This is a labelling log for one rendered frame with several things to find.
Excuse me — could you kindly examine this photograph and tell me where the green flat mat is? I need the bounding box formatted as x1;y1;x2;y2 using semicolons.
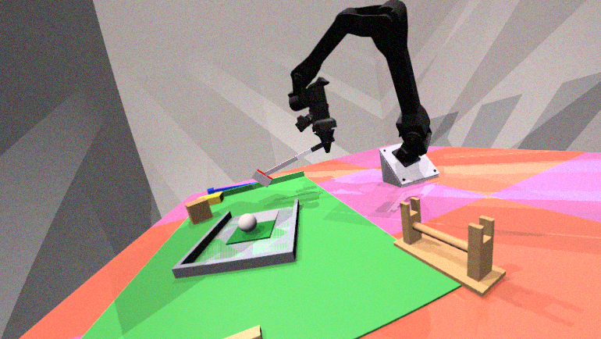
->
81;176;462;339

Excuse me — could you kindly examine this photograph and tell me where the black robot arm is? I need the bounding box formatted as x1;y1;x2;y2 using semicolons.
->
288;0;432;167

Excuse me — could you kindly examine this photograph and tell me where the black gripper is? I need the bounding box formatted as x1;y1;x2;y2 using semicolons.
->
309;101;337;153

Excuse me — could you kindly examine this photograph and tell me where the white golf ball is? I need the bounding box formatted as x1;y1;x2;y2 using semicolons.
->
238;213;258;233

